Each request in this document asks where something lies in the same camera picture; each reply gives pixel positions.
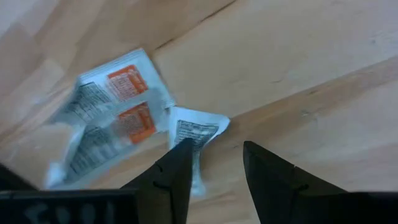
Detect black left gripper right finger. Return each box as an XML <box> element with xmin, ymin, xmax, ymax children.
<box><xmin>243</xmin><ymin>140</ymin><xmax>398</xmax><ymax>224</ymax></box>

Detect white red-print packet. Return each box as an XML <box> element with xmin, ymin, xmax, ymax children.
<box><xmin>167</xmin><ymin>106</ymin><xmax>231</xmax><ymax>197</ymax></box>
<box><xmin>51</xmin><ymin>48</ymin><xmax>177</xmax><ymax>126</ymax></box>
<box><xmin>45</xmin><ymin>101</ymin><xmax>166</xmax><ymax>190</ymax></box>

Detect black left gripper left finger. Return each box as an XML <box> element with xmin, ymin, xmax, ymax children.
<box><xmin>0</xmin><ymin>138</ymin><xmax>193</xmax><ymax>224</ymax></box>

